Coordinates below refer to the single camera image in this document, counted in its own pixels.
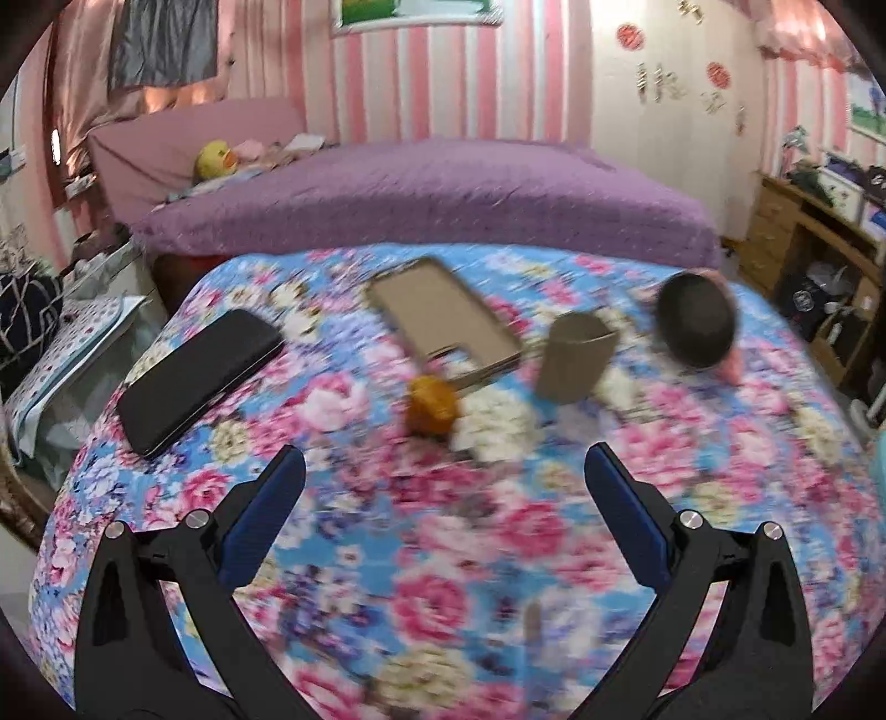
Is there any black phone case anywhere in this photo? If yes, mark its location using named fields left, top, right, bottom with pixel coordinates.
left=116, top=309, right=284, bottom=459

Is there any floral bedspread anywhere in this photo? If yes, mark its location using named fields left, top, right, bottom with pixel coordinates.
left=30, top=244, right=884, bottom=718

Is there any dotted folded blanket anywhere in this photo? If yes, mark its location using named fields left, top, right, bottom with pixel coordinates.
left=3, top=296, right=153, bottom=459

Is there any pink mug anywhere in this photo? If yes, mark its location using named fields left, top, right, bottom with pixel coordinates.
left=653, top=269, right=743, bottom=387

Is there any upright cardboard tube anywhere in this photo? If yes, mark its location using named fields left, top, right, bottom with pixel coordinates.
left=534, top=312, right=619, bottom=405

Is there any black white patterned pillow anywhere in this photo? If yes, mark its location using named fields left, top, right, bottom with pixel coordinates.
left=0, top=265, right=63, bottom=398

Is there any orange bottle cap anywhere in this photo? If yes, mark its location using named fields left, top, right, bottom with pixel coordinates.
left=405, top=375, right=460, bottom=438

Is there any brown phone case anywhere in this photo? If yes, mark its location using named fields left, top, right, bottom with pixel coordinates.
left=365, top=255, right=523, bottom=390

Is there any wooden desk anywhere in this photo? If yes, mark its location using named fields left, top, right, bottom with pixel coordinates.
left=730, top=176, right=884, bottom=394

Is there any yellow duck plush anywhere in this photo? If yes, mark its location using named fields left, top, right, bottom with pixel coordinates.
left=194, top=140, right=239, bottom=182

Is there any purple bed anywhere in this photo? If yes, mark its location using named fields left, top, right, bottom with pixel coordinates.
left=132, top=140, right=721, bottom=269

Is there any small framed picture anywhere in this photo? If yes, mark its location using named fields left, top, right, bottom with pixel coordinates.
left=847, top=72, right=886, bottom=142

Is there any white wardrobe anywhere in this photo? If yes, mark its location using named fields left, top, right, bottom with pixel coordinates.
left=590, top=0, right=766, bottom=240

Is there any pink window curtain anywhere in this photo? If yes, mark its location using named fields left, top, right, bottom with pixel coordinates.
left=749, top=0, right=863, bottom=69

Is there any grey hanging cloth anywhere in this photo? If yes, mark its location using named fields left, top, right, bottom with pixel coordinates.
left=108, top=0, right=219, bottom=91

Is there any wedding picture frame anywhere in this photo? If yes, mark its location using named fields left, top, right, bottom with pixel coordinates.
left=332, top=0, right=504, bottom=34

